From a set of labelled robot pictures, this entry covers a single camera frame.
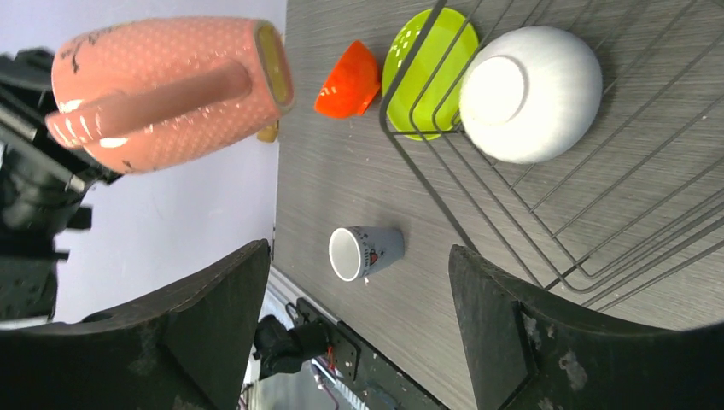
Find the small grey cup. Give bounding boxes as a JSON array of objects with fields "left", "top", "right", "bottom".
[{"left": 328, "top": 225, "right": 405, "bottom": 282}]

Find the pink mug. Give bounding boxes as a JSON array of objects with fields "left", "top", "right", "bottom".
[{"left": 45, "top": 16, "right": 295, "bottom": 174}]

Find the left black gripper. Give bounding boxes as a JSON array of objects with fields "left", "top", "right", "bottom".
[{"left": 1, "top": 48, "right": 120, "bottom": 323}]

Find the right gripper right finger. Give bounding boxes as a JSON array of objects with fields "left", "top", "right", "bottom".
[{"left": 448, "top": 245, "right": 723, "bottom": 409}]

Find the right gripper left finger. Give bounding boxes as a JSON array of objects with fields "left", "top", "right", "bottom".
[{"left": 1, "top": 239, "right": 271, "bottom": 409}]

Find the lime green saucer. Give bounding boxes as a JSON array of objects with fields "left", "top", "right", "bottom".
[{"left": 387, "top": 7, "right": 479, "bottom": 141}]

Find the orange bowl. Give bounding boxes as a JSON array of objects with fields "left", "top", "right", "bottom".
[{"left": 314, "top": 40, "right": 381, "bottom": 119}]

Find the wire dish rack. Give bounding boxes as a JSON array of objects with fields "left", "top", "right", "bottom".
[{"left": 380, "top": 1, "right": 723, "bottom": 320}]

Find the white ceramic bowl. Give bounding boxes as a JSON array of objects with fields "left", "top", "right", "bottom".
[{"left": 459, "top": 26, "right": 603, "bottom": 164}]

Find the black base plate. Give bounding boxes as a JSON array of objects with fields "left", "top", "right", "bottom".
[{"left": 285, "top": 298, "right": 446, "bottom": 409}]

